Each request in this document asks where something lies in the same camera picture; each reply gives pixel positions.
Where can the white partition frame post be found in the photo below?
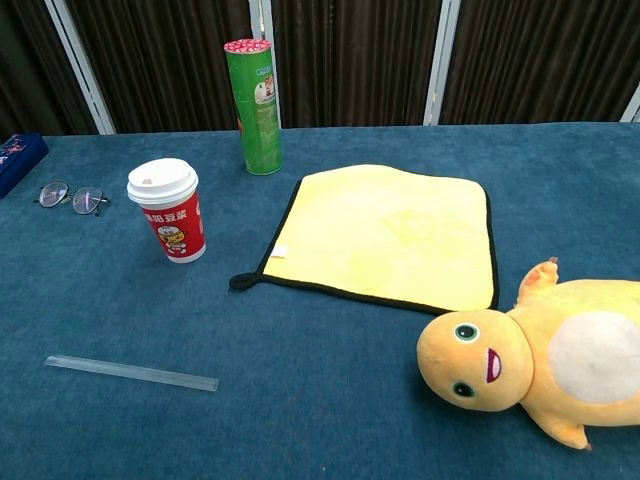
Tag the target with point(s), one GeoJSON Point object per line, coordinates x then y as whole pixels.
{"type": "Point", "coordinates": [261, 20]}
{"type": "Point", "coordinates": [80, 65]}
{"type": "Point", "coordinates": [634, 107]}
{"type": "Point", "coordinates": [441, 60]}

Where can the translucent plastic tube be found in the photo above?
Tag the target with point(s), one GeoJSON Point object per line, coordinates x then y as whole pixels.
{"type": "Point", "coordinates": [130, 372]}

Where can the dark brown curtain panel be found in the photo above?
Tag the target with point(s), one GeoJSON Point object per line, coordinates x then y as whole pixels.
{"type": "Point", "coordinates": [350, 60]}
{"type": "Point", "coordinates": [25, 60]}
{"type": "Point", "coordinates": [160, 60]}
{"type": "Point", "coordinates": [540, 55]}

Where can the blue felt table cover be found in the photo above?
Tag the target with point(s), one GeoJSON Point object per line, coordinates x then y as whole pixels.
{"type": "Point", "coordinates": [320, 425]}

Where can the green chip can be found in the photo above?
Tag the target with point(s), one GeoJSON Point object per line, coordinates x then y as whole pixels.
{"type": "Point", "coordinates": [257, 115]}

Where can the yellow cloth black trim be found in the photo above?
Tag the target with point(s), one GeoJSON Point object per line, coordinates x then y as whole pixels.
{"type": "Point", "coordinates": [385, 235]}

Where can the thin-framed eyeglasses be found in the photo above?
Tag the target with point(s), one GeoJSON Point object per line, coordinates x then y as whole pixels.
{"type": "Point", "coordinates": [52, 194]}

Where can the yellow plush duck toy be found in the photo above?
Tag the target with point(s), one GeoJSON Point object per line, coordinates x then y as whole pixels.
{"type": "Point", "coordinates": [550, 360]}

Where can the red paper cup white lid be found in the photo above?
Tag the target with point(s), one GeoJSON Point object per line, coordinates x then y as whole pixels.
{"type": "Point", "coordinates": [170, 225]}

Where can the blue patterned box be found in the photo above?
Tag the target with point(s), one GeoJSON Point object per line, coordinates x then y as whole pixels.
{"type": "Point", "coordinates": [17, 160]}

